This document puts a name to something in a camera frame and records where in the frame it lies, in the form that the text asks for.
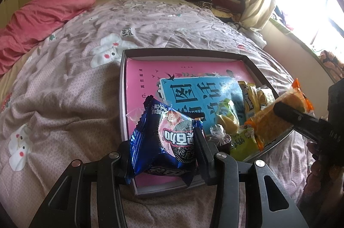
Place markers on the clear yellow snack packet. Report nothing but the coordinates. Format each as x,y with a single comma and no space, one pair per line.
266,96

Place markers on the brown chocolate bar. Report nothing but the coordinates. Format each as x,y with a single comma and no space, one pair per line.
221,140

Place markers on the dark shallow box tray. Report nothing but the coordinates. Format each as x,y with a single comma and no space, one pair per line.
123,88

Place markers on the cream wardrobe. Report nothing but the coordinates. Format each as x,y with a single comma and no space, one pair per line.
9,2

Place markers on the orange patterned cloth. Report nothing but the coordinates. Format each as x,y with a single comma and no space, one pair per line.
332,66

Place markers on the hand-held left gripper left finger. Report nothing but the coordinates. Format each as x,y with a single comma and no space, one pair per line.
121,163

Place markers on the person's right hand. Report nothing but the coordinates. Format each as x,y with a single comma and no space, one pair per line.
318,168

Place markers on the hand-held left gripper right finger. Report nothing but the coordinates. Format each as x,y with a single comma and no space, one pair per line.
202,150

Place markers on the clothes on window sill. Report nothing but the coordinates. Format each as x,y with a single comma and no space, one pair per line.
285,19

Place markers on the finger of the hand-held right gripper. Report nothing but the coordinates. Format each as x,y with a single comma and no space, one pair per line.
295,117

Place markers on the long yellow snack packet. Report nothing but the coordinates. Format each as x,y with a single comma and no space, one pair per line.
248,96

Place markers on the pink quilt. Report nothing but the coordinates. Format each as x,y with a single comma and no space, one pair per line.
40,15

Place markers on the pink and blue book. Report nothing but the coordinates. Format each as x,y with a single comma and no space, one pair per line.
145,74

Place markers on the light green cake packet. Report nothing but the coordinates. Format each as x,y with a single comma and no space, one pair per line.
228,120

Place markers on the orange snack packet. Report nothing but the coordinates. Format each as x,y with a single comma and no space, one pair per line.
271,125

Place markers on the beige bed sheet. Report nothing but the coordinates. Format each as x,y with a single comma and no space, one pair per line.
10,82

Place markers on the blue cookie packet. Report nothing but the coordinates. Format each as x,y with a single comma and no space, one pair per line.
166,136

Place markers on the green patterned sill cover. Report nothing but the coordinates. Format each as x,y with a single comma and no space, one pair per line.
295,35

